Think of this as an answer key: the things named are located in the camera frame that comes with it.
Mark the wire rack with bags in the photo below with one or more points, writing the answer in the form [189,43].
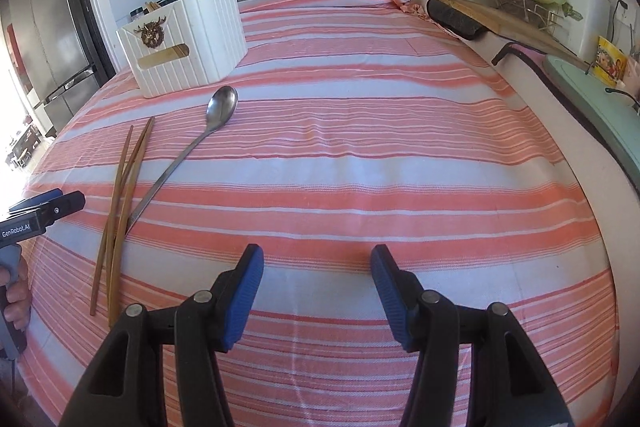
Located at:
[542,14]

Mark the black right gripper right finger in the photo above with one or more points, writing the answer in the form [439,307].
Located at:
[510,384]

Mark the long steel spoon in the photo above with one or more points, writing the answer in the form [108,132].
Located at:
[219,110]

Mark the mint green board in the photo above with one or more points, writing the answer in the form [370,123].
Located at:
[606,110]

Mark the grey refrigerator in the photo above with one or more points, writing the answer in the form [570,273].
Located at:
[58,56]

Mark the white ribbed utensil box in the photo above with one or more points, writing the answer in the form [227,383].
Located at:
[184,45]

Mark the person's left hand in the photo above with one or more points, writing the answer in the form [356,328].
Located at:
[18,295]

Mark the bamboo chopstick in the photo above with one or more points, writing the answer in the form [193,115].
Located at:
[131,179]
[108,227]

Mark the wooden cutting board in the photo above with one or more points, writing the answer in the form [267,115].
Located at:
[510,27]

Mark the pink striped tablecloth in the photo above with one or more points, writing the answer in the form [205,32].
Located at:
[358,124]

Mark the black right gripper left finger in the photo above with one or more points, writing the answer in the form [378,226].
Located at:
[124,385]

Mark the black tray on counter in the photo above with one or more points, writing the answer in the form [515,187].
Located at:
[452,19]

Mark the white knife block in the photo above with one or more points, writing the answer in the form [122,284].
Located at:
[579,27]

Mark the yellow snack packet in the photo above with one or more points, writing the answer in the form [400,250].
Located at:
[610,62]

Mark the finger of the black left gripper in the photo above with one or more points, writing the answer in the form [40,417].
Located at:
[58,208]
[36,200]

